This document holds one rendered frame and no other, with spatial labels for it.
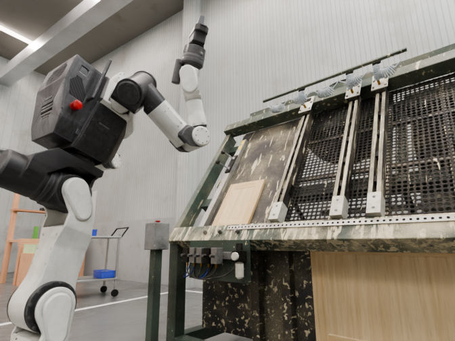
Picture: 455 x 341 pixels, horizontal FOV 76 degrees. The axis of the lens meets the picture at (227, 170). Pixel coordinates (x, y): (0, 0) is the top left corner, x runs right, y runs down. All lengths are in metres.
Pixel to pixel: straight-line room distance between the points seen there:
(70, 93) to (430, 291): 1.66
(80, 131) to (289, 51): 4.93
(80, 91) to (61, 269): 0.58
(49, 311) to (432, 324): 1.49
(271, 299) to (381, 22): 4.44
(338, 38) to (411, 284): 4.37
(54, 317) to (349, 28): 5.25
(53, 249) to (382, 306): 1.44
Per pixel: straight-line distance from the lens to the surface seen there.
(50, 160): 1.07
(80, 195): 1.07
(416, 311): 1.70
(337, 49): 5.36
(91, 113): 1.11
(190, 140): 1.10
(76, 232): 1.08
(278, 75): 5.56
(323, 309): 1.82
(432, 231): 1.42
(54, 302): 1.04
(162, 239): 2.08
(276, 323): 2.01
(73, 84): 1.14
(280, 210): 1.73
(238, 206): 2.03
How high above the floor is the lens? 0.79
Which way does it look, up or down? 14 degrees up
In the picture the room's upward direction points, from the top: straight up
